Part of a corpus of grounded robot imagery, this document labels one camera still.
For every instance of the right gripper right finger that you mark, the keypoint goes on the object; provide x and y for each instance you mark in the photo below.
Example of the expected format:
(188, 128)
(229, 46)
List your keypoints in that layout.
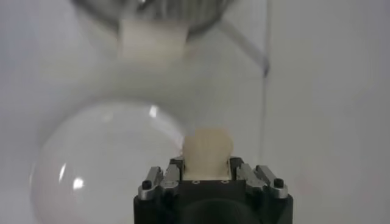
(246, 176)

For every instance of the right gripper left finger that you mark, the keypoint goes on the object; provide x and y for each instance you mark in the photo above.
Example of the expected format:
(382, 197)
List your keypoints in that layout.
(166, 178)

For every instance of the white steamed baozi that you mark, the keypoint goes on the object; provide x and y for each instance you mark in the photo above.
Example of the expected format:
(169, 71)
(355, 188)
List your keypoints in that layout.
(207, 152)

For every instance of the stainless steel steamer basket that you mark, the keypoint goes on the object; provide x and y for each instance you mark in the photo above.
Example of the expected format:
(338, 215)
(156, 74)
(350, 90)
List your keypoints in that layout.
(152, 39)

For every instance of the white round plate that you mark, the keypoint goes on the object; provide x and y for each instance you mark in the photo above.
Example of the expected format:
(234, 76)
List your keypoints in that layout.
(106, 170)

